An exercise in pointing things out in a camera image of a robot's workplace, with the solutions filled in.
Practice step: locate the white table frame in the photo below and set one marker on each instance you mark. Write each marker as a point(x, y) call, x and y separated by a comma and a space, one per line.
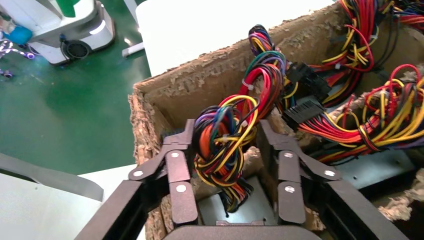
point(132, 50)

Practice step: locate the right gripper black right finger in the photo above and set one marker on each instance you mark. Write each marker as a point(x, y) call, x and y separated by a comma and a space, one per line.
point(290, 202)

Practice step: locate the blue round object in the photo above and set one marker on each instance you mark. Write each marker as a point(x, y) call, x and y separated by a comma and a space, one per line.
point(18, 34)

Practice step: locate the grey metal power supply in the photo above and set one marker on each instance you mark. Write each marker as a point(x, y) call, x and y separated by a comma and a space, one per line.
point(374, 169)

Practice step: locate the worn brown cardboard box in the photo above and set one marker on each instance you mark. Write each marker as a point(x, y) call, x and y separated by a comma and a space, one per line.
point(205, 82)

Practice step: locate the chair base with purple casters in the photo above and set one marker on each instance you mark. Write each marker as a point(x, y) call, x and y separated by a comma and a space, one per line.
point(15, 51)

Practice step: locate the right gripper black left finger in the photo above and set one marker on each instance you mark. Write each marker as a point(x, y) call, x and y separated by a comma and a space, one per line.
point(180, 198)

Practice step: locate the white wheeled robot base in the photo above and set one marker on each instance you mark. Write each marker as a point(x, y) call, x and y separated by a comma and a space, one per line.
point(66, 30)

